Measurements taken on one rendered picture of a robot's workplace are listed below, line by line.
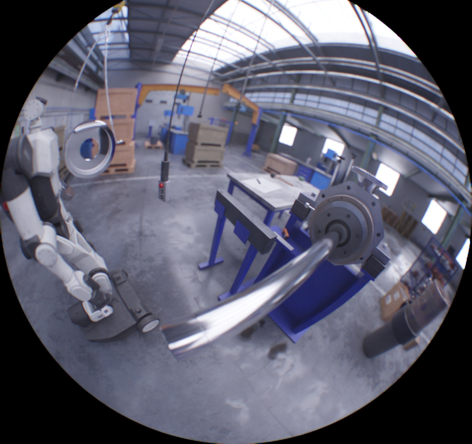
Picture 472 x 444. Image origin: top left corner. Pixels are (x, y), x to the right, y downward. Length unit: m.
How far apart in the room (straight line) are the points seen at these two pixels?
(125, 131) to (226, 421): 4.73
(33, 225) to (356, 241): 1.17
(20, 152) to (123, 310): 1.18
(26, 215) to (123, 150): 3.67
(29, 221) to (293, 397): 1.80
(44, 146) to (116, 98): 3.62
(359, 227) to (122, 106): 4.30
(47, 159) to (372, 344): 2.69
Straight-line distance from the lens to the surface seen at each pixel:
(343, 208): 0.77
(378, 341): 2.17
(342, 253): 0.83
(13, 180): 0.51
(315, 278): 1.30
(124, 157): 4.12
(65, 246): 0.79
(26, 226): 0.54
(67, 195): 1.12
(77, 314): 1.31
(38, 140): 0.60
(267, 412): 1.56
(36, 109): 0.68
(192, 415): 1.45
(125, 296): 1.37
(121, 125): 4.06
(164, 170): 0.85
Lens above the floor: 1.37
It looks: 29 degrees down
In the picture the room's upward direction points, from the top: 16 degrees clockwise
